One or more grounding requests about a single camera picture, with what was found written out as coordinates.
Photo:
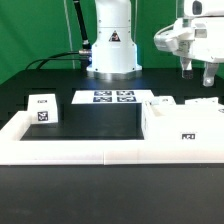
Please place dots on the green backdrop curtain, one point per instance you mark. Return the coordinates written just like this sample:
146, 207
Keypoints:
37, 29

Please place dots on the white U-shaped obstacle wall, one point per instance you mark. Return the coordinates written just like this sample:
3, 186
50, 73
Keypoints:
15, 151

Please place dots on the white tag base sheet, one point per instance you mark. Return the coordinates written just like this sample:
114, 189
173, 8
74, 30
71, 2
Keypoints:
111, 96

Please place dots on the white cabinet top with knob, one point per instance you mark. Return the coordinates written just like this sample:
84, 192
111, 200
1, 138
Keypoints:
43, 108

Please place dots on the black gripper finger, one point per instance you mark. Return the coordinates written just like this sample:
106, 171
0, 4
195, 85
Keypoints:
210, 70
186, 65

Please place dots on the white cabinet door panel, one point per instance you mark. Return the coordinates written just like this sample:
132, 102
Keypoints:
202, 101

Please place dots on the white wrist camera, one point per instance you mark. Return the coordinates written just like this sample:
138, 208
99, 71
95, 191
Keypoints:
168, 38

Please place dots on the white cabinet body box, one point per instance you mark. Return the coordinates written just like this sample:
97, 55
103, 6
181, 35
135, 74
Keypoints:
194, 122

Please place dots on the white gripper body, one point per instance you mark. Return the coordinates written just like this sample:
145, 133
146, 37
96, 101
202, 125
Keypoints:
202, 39

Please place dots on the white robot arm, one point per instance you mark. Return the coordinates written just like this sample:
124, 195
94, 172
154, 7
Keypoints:
114, 54

